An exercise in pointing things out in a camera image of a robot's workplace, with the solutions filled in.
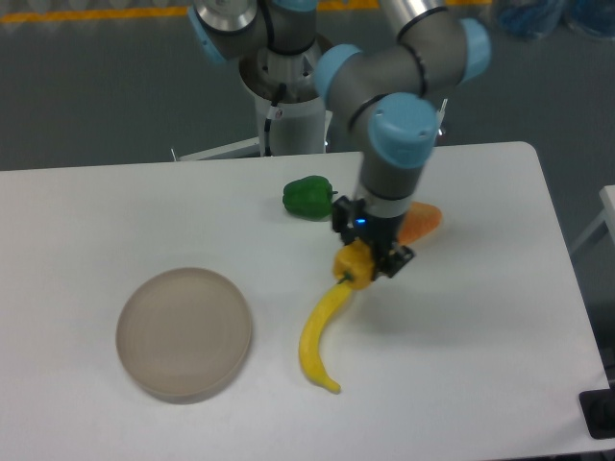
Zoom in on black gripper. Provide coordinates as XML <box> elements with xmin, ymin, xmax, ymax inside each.
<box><xmin>332</xmin><ymin>196</ymin><xmax>414</xmax><ymax>279</ymax></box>

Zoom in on yellow bell pepper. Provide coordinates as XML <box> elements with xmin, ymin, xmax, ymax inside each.
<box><xmin>332</xmin><ymin>239</ymin><xmax>375</xmax><ymax>290</ymax></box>

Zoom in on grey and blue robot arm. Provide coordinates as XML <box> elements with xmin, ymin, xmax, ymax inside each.
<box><xmin>187</xmin><ymin>1</ymin><xmax>491</xmax><ymax>279</ymax></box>

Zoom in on green bell pepper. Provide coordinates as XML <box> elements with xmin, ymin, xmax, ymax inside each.
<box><xmin>283</xmin><ymin>176</ymin><xmax>337</xmax><ymax>221</ymax></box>

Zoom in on orange triangular bread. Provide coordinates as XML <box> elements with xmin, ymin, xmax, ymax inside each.
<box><xmin>397</xmin><ymin>202</ymin><xmax>442</xmax><ymax>246</ymax></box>

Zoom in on yellow banana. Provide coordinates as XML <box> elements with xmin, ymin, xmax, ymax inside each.
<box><xmin>298</xmin><ymin>279</ymin><xmax>353</xmax><ymax>395</ymax></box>

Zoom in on beige round plate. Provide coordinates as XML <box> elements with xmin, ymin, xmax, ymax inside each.
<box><xmin>115</xmin><ymin>268</ymin><xmax>253</xmax><ymax>404</ymax></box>

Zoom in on white furniture at right edge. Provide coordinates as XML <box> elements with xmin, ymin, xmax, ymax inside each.
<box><xmin>569</xmin><ymin>184</ymin><xmax>614</xmax><ymax>263</ymax></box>

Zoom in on black device at table edge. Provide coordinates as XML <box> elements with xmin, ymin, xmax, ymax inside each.
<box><xmin>578</xmin><ymin>389</ymin><xmax>614</xmax><ymax>440</ymax></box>

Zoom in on blue plastic bag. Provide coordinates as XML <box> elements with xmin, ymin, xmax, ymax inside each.
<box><xmin>492</xmin><ymin>0</ymin><xmax>564</xmax><ymax>40</ymax></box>

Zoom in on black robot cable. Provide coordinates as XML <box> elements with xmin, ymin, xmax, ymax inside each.
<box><xmin>261</xmin><ymin>82</ymin><xmax>288</xmax><ymax>158</ymax></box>

